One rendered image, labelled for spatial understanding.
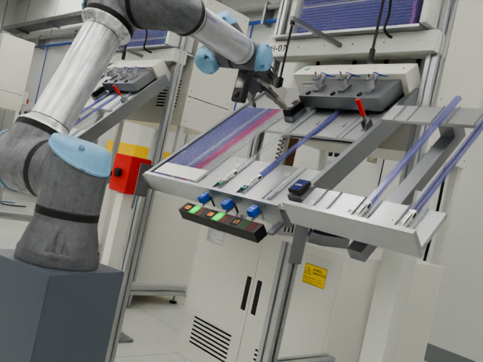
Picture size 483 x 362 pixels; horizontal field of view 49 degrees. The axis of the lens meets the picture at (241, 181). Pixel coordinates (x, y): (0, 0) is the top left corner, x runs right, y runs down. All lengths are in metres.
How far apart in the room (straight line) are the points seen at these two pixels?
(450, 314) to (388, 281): 2.00
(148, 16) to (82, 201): 0.43
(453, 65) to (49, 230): 1.52
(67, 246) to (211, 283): 1.14
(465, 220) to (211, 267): 1.71
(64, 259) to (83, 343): 0.16
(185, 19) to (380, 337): 0.85
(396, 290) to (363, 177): 2.39
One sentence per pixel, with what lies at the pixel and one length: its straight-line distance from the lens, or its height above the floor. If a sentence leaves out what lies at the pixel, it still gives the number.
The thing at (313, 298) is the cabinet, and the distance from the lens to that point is 1.73.
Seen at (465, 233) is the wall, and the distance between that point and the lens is 3.29.
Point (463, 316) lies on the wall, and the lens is 3.28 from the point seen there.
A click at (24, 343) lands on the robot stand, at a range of 0.99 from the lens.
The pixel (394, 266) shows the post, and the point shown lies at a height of 0.65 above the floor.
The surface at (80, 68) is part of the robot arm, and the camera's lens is 1.17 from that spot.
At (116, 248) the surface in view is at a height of 0.38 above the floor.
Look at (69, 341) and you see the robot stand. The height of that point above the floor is 0.43.
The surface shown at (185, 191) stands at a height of 0.70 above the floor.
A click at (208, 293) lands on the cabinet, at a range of 2.07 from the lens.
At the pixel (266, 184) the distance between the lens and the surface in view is 1.57.
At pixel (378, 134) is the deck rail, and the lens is 1.69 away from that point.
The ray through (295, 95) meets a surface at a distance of 2.14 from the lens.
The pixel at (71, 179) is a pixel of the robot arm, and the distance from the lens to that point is 0.99.
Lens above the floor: 0.76
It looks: level
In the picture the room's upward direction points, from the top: 12 degrees clockwise
